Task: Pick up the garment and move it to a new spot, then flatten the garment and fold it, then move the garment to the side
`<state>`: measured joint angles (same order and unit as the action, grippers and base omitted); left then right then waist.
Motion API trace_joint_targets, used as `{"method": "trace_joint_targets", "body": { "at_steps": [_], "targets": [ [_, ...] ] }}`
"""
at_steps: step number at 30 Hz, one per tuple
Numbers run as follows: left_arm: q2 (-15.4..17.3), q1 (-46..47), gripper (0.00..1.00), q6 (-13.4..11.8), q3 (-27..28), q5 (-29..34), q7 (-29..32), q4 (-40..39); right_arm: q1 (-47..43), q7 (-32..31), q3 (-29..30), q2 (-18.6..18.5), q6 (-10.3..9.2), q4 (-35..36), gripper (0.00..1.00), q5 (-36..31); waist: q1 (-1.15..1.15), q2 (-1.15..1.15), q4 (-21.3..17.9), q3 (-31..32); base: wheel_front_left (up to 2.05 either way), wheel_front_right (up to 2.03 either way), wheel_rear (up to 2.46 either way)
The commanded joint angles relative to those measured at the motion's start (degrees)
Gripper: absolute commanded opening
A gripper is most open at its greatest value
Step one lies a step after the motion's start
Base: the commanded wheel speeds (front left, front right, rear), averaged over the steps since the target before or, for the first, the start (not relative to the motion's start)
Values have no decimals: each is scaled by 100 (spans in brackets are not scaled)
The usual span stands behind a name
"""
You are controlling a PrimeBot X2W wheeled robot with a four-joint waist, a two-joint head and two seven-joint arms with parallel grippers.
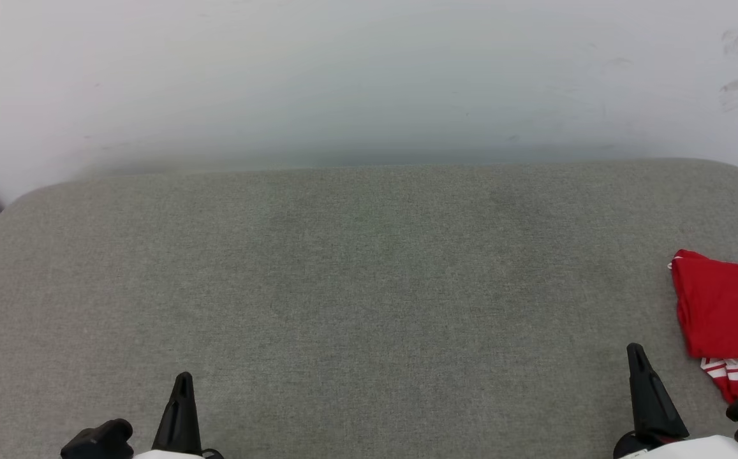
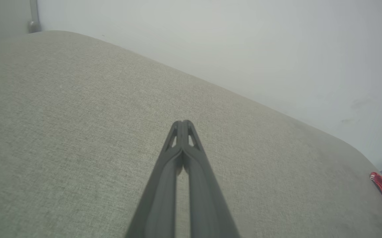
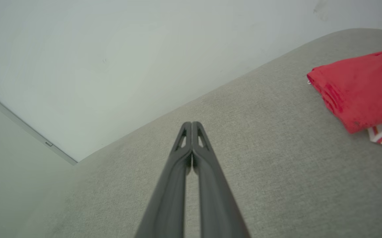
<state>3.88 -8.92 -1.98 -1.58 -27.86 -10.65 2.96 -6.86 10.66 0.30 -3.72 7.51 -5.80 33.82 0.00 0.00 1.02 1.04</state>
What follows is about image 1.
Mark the red and white garment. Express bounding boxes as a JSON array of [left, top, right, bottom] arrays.
[[667, 249, 738, 407]]

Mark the grey fabric sofa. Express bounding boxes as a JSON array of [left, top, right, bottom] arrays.
[[0, 157, 738, 459]]

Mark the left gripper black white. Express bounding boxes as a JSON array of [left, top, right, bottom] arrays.
[[60, 372, 225, 459]]

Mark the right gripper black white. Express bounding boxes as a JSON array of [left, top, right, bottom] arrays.
[[612, 343, 738, 459]]

